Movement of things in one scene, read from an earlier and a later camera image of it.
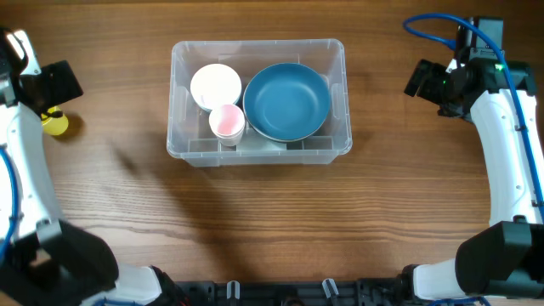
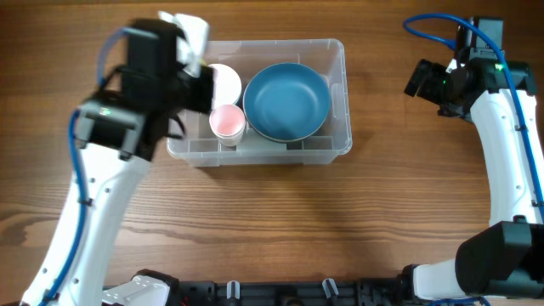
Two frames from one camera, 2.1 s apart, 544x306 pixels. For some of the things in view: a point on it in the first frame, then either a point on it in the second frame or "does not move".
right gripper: (423, 85) does not move
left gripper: (65, 84) → (204, 99)
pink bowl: (215, 85) does not move
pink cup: (227, 121) does not move
